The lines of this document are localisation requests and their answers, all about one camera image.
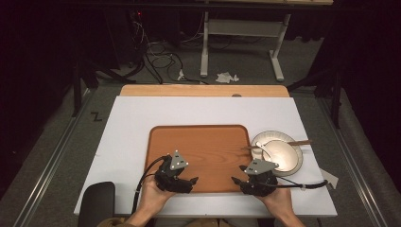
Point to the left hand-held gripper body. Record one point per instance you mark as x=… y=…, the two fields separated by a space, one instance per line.
x=168 y=179

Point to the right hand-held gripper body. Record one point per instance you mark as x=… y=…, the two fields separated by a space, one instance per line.
x=260 y=184

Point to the person's left hand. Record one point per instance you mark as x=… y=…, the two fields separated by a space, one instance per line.
x=151 y=198

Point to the person's right hand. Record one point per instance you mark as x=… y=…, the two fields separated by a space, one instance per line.
x=280 y=201

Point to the white spoon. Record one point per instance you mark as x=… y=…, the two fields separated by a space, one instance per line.
x=262 y=147

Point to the brown wooden tray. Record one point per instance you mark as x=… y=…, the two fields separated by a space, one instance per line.
x=208 y=151

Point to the white bowl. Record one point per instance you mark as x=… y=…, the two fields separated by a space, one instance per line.
x=283 y=156

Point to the person's brown clothing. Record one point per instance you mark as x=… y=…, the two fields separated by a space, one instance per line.
x=205 y=223

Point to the brown wooden chopsticks pair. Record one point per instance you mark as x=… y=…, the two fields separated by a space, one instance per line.
x=299 y=143

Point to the white board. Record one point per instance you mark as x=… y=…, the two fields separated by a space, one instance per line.
x=126 y=126

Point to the white paper scrap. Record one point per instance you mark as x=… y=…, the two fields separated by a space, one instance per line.
x=330 y=178

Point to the black chair back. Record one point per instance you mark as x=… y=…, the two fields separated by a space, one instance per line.
x=96 y=205

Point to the light wooden table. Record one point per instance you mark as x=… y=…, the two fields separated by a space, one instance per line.
x=189 y=90

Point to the crumpled white paper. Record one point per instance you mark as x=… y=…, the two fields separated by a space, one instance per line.
x=226 y=77

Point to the small white paper piece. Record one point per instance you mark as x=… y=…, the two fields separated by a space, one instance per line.
x=181 y=75

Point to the black metal stand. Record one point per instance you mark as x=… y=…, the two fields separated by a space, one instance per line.
x=77 y=94
x=336 y=101

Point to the metal floor rail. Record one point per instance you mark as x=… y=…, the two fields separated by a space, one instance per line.
x=353 y=157
x=47 y=164

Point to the white metal desk frame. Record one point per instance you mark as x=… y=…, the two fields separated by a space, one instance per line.
x=242 y=27

